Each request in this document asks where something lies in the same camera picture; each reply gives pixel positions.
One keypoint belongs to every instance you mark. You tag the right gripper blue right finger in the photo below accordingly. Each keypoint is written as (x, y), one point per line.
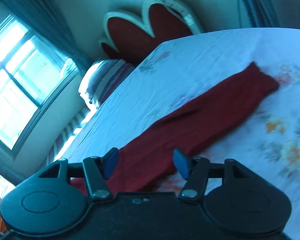
(196, 173)

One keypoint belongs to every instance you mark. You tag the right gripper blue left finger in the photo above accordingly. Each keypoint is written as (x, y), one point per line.
(97, 170)

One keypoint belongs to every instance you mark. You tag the dark red knit sweater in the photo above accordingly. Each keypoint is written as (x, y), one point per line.
(155, 111)

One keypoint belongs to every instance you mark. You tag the striped mattress sheet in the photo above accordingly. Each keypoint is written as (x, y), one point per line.
(67, 136)

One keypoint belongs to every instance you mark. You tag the white floral bed sheet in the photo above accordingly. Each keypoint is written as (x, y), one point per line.
(268, 142)

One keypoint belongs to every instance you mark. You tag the striped pillow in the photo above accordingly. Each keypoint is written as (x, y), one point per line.
(101, 79)

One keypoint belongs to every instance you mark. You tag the red heart-shaped headboard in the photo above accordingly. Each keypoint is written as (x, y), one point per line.
(132, 37)

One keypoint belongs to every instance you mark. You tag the blue curtain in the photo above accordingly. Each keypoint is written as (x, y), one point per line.
(46, 20)

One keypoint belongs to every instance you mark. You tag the window with frame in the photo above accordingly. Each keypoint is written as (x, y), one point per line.
(32, 75)

